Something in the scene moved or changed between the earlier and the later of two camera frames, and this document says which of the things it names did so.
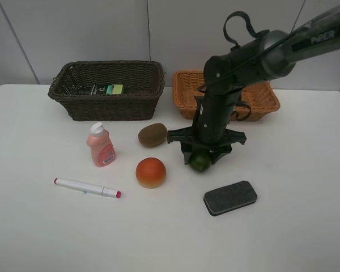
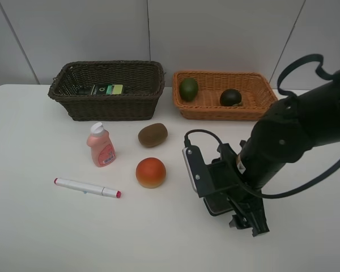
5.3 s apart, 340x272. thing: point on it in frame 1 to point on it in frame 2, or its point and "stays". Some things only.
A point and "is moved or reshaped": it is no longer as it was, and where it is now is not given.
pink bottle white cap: [101, 145] stays
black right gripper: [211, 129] to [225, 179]
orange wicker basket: [261, 98] stays
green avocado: [200, 162] is moved or reshaped
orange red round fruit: [150, 173] stays
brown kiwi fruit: [153, 135] stays
